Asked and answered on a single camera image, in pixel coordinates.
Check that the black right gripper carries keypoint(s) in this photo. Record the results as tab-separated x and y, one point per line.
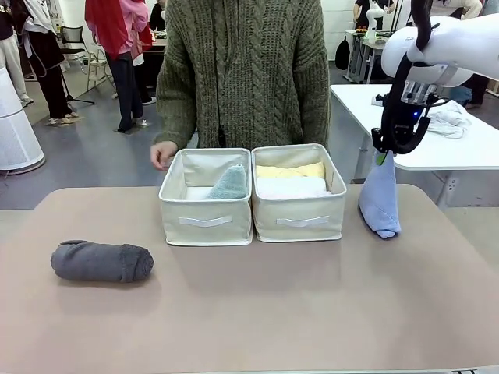
401	132

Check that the lavender cone towel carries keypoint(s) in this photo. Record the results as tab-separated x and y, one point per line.
380	202

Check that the yellow towel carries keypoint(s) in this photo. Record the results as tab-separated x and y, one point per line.
288	170

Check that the white towel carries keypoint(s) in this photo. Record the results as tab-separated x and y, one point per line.
290	188

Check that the mint green cone towel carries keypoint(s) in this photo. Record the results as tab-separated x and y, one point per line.
230	185

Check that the small white background robot arm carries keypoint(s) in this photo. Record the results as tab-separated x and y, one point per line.
373	21

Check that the person right forearm green sleeve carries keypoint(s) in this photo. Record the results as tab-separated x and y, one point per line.
175	121

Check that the person left forearm green sleeve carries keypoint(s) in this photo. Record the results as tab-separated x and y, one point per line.
317	117

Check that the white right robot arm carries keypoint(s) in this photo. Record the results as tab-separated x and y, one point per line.
460	43

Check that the person right hand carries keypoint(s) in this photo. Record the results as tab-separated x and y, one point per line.
161	155

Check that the white background table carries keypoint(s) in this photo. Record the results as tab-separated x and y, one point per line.
358	128

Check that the white crumpled cloth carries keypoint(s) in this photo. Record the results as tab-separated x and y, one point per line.
448	118

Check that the white socket box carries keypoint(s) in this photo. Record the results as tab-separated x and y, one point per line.
453	185

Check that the grey background workbench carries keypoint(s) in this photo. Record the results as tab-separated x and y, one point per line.
362	54

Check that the cream fabric storage bin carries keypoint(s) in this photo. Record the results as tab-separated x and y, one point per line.
206	224
300	224

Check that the black hanging bag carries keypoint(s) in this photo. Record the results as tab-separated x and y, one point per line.
343	54

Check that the person torso green sweater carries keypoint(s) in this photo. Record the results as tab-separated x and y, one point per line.
249	70

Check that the pinkish brown table mat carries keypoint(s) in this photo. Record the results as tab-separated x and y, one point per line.
312	311

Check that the bystander in red and pink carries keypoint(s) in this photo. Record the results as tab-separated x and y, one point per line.
117	31

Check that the white step stool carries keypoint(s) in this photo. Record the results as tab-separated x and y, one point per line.
99	68

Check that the grey rolled towel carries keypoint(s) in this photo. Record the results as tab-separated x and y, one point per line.
97	262

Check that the black office chair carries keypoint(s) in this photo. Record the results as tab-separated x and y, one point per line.
72	37

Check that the bystander in light trousers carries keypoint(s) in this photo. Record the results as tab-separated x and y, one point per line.
13	62

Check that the white ribbed robot pedestal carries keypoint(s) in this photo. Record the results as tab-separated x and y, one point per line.
13	132

